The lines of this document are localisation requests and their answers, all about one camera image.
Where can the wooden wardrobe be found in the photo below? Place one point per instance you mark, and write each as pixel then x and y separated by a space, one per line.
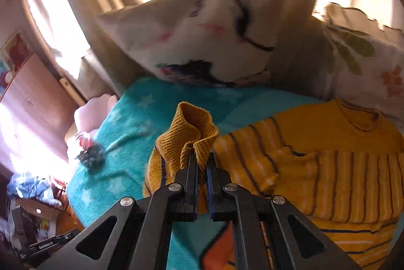
pixel 31 96

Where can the dark fluffy toy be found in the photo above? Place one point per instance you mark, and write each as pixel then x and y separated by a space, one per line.
pixel 93 155

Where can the yellow striped knit sweater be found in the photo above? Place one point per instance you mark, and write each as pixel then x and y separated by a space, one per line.
pixel 315 134

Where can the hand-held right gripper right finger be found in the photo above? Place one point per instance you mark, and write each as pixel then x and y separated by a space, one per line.
pixel 210 184

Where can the blue crumpled clothes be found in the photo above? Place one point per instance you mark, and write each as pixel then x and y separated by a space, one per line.
pixel 31 188

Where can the wall poster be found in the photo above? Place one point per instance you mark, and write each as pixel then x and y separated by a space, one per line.
pixel 15 50

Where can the white cat face pillow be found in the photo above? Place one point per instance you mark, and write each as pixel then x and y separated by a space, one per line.
pixel 205 36

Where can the cardboard box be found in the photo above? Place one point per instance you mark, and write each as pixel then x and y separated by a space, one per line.
pixel 34 216

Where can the teal star print blanket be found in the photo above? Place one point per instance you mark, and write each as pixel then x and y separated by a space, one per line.
pixel 132 118

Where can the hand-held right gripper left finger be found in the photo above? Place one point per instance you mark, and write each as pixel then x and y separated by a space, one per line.
pixel 193 181

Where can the pink plush cushion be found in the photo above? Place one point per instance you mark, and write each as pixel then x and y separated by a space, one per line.
pixel 91 115

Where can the white floral pillow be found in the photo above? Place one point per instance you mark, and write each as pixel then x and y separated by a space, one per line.
pixel 363 71

